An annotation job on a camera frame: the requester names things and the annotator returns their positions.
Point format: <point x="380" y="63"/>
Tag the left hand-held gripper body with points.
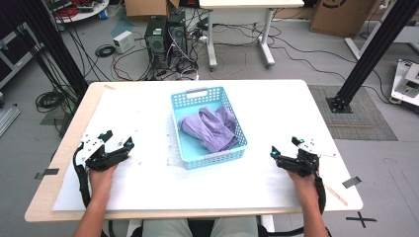
<point x="95" y="158"/>

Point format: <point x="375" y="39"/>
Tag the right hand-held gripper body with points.
<point x="306" y="163"/>

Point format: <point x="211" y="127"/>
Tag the light blue plastic basket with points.
<point x="194" y="149"/>

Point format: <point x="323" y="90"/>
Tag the purple shorts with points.
<point x="210" y="126"/>

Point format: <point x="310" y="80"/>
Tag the person's right hand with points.
<point x="306" y="187"/>

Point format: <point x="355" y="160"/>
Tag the person's left hand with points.
<point x="101" y="182"/>

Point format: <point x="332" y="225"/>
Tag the thin wooden stick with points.
<point x="337" y="196"/>

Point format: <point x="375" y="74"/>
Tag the black tape strip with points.
<point x="351" y="182"/>
<point x="49" y="172"/>

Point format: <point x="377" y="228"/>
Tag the grey floor mat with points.
<point x="362" y="112"/>

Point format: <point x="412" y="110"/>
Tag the person's grey trousers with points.
<point x="164" y="228"/>

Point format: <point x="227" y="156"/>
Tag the aluminium profile bars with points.
<point x="6" y="120"/>

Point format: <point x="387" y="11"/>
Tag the white box device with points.
<point x="123" y="41"/>

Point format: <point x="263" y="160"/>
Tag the black chair seat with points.
<point x="201" y="228"/>

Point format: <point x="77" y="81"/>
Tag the large black computer tower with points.
<point x="155" y="42"/>

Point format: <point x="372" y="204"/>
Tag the grey metal rack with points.
<point x="13" y="65"/>

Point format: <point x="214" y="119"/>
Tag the white machine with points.
<point x="406" y="85"/>

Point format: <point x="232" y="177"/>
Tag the small black computer tower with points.
<point x="178" y="34"/>

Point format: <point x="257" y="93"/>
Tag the round white table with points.
<point x="95" y="10"/>

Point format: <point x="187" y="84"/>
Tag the large cardboard box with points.
<point x="342" y="18"/>

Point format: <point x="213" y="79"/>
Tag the small cardboard box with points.
<point x="148" y="7"/>

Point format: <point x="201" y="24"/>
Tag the white desk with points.
<point x="250" y="4"/>

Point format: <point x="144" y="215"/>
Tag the black metal frame post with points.
<point x="56" y="42"/>
<point x="372" y="49"/>

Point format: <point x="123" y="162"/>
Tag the white metal frame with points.
<point x="352" y="47"/>

